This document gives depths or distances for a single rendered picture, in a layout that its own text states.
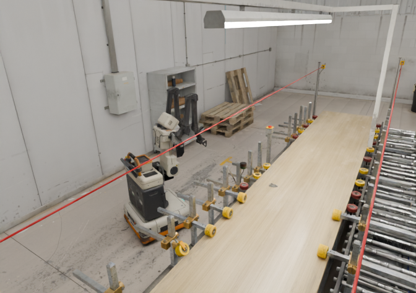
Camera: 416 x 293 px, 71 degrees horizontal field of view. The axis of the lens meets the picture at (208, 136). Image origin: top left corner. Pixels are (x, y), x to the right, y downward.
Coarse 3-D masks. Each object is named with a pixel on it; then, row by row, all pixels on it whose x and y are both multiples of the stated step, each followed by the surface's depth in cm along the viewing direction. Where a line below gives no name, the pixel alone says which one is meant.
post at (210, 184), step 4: (208, 184) 235; (212, 184) 236; (208, 188) 236; (212, 188) 237; (208, 192) 238; (212, 192) 238; (208, 196) 239; (212, 196) 239; (208, 200) 241; (212, 200) 241; (208, 212) 245; (212, 212) 244; (208, 216) 247; (212, 216) 246; (212, 220) 247; (212, 224) 248
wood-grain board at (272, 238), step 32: (320, 128) 416; (352, 128) 413; (288, 160) 322; (320, 160) 320; (352, 160) 318; (256, 192) 264; (288, 192) 263; (320, 192) 261; (224, 224) 223; (256, 224) 222; (288, 224) 221; (320, 224) 220; (192, 256) 193; (224, 256) 192; (256, 256) 191; (288, 256) 191; (160, 288) 170; (192, 288) 170; (224, 288) 169; (256, 288) 169; (288, 288) 168
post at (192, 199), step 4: (192, 196) 214; (192, 200) 214; (192, 204) 216; (192, 208) 217; (192, 212) 219; (192, 216) 220; (192, 228) 224; (196, 228) 226; (192, 232) 226; (196, 232) 227; (192, 236) 227; (196, 236) 228; (192, 240) 229; (196, 240) 230
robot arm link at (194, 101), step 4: (196, 96) 315; (192, 100) 318; (196, 100) 316; (192, 104) 320; (196, 104) 321; (192, 108) 322; (196, 108) 323; (192, 112) 324; (196, 112) 324; (192, 116) 326; (196, 116) 326; (192, 120) 328; (196, 120) 327; (192, 124) 329; (196, 124) 328; (192, 128) 332
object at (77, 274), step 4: (72, 272) 175; (76, 272) 175; (80, 272) 175; (76, 276) 174; (80, 276) 172; (84, 276) 172; (88, 276) 172; (80, 280) 172; (84, 280) 170; (88, 280) 169; (92, 280) 169; (88, 284) 169; (92, 284) 167; (96, 284) 166; (100, 284) 166; (92, 288) 167; (96, 288) 164; (100, 288) 164; (104, 288) 164; (100, 292) 163
